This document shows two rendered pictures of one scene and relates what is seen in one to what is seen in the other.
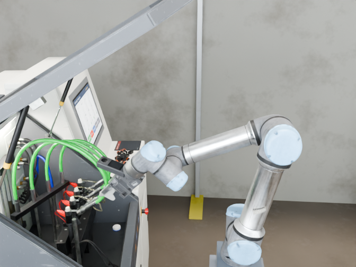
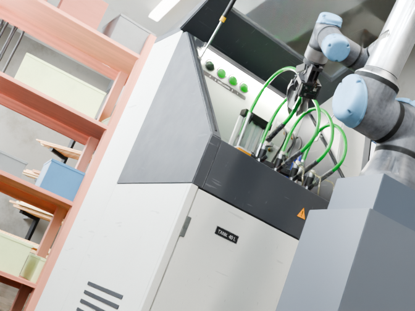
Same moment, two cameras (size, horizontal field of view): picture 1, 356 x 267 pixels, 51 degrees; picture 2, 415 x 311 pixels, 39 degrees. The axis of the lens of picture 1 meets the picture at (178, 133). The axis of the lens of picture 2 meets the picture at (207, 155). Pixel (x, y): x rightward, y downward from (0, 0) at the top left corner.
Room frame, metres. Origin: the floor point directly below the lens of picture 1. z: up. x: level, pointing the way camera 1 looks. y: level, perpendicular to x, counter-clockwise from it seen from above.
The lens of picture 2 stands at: (0.30, -1.32, 0.44)
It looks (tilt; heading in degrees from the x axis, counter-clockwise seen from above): 15 degrees up; 65
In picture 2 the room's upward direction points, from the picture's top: 22 degrees clockwise
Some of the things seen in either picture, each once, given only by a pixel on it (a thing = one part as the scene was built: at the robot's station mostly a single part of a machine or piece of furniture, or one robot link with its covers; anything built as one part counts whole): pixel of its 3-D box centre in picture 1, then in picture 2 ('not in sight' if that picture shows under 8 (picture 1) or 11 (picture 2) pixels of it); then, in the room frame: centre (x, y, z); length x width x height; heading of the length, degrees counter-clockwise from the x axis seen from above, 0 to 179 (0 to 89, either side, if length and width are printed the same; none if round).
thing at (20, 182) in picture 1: (19, 162); (278, 152); (1.55, 0.72, 1.20); 0.13 x 0.03 x 0.31; 2
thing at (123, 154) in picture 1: (123, 156); not in sight; (2.06, 0.33, 1.01); 0.23 x 0.11 x 0.06; 2
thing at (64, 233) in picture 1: (78, 232); not in sight; (1.44, 0.45, 0.91); 0.34 x 0.10 x 0.15; 2
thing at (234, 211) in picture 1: (240, 222); (402, 129); (1.28, -0.25, 1.07); 0.13 x 0.12 x 0.14; 175
